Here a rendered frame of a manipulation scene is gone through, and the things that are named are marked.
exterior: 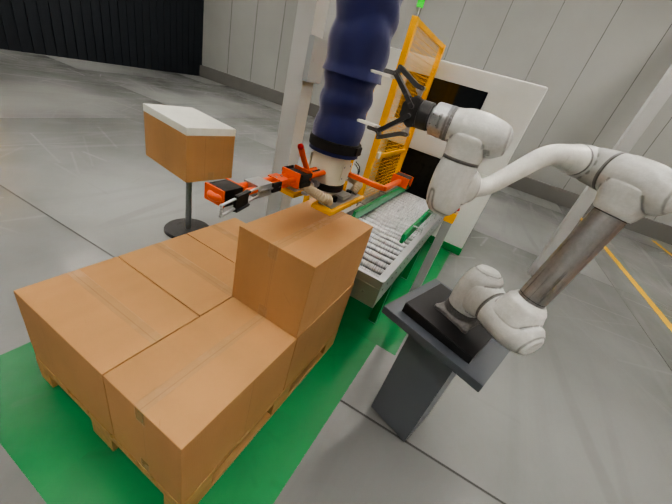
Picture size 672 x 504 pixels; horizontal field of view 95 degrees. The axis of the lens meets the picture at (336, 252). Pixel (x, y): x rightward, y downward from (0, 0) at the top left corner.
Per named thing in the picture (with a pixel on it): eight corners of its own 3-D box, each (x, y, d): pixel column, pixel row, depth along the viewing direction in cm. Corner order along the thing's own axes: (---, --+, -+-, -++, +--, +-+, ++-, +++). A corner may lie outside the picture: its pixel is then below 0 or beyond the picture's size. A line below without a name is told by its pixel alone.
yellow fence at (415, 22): (377, 218, 433) (440, 44, 329) (384, 221, 430) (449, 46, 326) (338, 245, 339) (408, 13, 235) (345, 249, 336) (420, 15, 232)
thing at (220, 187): (226, 192, 96) (227, 177, 94) (243, 202, 94) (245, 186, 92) (203, 198, 90) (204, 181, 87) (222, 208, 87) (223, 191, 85)
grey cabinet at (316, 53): (315, 82, 253) (323, 40, 238) (320, 84, 251) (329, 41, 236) (301, 80, 237) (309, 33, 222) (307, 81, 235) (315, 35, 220)
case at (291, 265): (300, 254, 201) (313, 198, 181) (353, 283, 189) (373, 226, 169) (231, 296, 152) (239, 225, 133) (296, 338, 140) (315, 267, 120)
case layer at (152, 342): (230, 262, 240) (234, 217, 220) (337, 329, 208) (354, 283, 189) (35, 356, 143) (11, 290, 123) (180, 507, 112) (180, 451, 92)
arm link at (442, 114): (441, 141, 83) (420, 134, 85) (447, 140, 90) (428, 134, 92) (456, 105, 78) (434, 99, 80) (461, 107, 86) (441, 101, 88)
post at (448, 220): (398, 314, 262) (448, 208, 213) (405, 318, 260) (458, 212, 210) (395, 318, 257) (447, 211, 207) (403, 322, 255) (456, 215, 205)
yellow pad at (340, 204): (347, 192, 158) (349, 183, 155) (364, 199, 154) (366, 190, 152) (310, 206, 130) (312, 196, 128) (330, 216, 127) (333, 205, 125)
